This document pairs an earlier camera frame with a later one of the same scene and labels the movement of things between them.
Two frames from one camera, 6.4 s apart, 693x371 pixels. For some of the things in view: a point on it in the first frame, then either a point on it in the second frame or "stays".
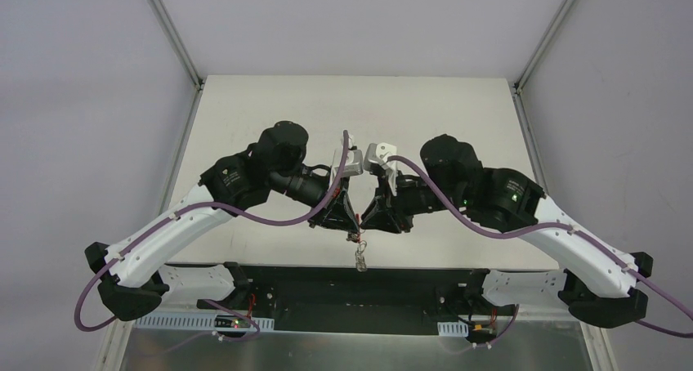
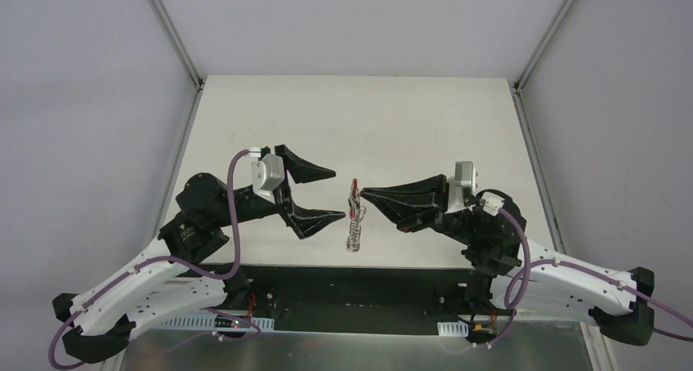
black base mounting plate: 305,297 stays
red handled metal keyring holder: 360,262 to 357,213
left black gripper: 333,196 to 284,194
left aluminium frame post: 163,12 stays
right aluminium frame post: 529,69 stays
